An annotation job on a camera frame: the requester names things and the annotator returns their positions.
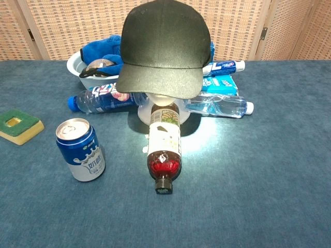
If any blue tablecloth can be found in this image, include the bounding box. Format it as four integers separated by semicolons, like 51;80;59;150
0;59;331;248

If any black baseball cap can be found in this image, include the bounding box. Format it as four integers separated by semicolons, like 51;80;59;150
115;0;212;100

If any green small box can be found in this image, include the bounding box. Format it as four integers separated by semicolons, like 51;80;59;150
0;108;45;146

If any dark drink bottle white label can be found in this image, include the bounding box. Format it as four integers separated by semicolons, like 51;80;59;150
146;102;182;195

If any light blue toothpaste box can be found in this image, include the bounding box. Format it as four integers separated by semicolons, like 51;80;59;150
200;74;239;97

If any clear water bottle white cap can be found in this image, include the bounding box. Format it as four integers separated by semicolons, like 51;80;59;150
185;94;254;119

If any light blue plastic basin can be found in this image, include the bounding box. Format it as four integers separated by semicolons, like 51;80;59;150
66;51;122;91

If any blue white milk can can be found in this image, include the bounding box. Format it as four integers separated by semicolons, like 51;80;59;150
55;118;106;182

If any blue fabric mitt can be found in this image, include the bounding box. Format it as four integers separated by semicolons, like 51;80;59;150
79;35;124;78

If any white foam mannequin head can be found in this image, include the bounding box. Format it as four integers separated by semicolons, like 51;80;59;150
137;92;191;125

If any woven folding screen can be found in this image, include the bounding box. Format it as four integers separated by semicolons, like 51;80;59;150
0;0;331;61

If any blue white toothpaste tube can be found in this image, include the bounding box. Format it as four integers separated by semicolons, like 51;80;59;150
202;59;246;78

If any blue-capped bottle blue label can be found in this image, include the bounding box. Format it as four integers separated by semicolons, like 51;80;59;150
67;85;148;115

